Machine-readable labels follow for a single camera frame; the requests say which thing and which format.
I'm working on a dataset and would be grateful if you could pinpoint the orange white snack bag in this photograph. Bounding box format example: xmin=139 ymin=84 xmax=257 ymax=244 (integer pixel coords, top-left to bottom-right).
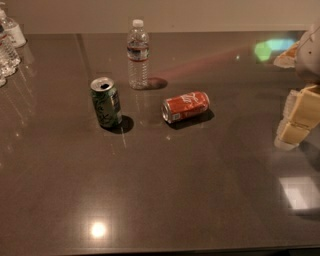
xmin=273 ymin=42 xmax=299 ymax=68

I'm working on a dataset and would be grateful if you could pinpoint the red coke can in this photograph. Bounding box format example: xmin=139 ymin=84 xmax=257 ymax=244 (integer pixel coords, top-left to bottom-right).
xmin=161 ymin=91 xmax=210 ymax=124

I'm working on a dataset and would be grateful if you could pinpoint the clear water bottle left edge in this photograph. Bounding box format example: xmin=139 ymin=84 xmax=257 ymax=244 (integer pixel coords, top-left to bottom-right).
xmin=0 ymin=25 xmax=21 ymax=77

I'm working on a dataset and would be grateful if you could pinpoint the clear bottle bottom left edge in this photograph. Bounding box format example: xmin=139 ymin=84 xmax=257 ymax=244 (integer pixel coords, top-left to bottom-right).
xmin=0 ymin=75 xmax=7 ymax=87

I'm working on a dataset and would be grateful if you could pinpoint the green soda can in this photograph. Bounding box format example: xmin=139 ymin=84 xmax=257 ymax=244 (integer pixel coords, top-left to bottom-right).
xmin=90 ymin=77 xmax=122 ymax=129

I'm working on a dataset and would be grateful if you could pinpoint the white labelled bottle far left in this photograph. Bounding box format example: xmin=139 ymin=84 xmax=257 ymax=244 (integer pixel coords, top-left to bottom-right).
xmin=0 ymin=10 xmax=26 ymax=48

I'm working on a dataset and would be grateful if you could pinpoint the clear plastic water bottle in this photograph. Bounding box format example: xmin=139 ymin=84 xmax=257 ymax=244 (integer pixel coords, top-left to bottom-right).
xmin=127 ymin=19 xmax=149 ymax=90

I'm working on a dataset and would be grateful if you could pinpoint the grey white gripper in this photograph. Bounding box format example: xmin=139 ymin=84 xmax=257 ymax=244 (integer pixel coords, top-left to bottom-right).
xmin=274 ymin=23 xmax=320 ymax=151

